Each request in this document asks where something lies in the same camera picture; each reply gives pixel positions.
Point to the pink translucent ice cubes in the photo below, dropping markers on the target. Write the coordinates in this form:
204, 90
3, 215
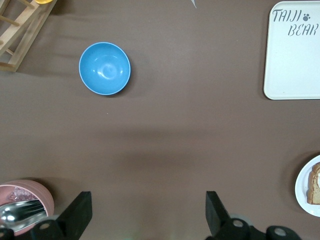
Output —
21, 194

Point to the small white paper scrap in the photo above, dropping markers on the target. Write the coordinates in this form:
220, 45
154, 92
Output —
193, 3

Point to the cream bear print tray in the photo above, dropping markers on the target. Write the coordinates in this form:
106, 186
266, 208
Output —
292, 67

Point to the metal scoop spoon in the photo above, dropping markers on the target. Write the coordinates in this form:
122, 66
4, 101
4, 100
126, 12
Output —
15, 215

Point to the white round plate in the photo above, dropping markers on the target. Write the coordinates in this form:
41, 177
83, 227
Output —
301, 185

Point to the pink bowl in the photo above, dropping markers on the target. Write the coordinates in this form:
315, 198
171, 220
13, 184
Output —
45, 197

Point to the wooden mug rack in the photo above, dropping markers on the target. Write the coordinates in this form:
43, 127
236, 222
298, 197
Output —
26, 28

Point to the stacked bread slices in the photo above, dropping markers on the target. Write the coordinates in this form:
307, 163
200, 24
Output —
313, 195

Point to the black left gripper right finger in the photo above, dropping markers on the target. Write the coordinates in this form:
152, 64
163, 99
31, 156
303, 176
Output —
216, 220

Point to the blue bowl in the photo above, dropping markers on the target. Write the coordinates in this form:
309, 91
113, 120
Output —
105, 68

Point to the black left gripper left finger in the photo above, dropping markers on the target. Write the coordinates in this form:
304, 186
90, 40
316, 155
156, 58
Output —
75, 215

